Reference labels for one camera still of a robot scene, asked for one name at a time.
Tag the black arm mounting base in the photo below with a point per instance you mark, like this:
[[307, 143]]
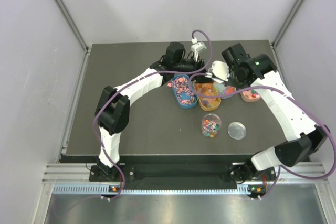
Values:
[[225, 171]]

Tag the clear round jar lid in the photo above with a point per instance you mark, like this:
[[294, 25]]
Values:
[[237, 130]]

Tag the pink tray of star candies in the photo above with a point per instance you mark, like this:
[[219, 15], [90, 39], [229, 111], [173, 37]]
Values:
[[250, 96]]

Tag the yellow tray of popsicle candies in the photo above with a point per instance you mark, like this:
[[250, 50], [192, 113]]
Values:
[[207, 96]]

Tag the light blue tray of gummies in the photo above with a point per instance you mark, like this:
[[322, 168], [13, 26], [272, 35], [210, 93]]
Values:
[[224, 90]]

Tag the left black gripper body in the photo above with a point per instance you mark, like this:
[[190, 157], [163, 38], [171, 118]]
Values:
[[199, 66]]

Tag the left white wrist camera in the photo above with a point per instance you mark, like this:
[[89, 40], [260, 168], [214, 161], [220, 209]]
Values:
[[197, 47]]

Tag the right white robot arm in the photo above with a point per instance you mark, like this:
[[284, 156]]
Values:
[[303, 132]]

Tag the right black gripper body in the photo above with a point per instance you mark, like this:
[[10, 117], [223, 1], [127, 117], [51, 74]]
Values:
[[234, 81]]

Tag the blue tray of lollipops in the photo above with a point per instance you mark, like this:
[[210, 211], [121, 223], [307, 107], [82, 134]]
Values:
[[183, 92]]

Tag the clear plastic jar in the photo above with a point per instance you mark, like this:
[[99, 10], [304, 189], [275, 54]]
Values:
[[211, 124]]

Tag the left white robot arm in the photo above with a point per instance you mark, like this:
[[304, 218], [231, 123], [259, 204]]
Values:
[[113, 109]]

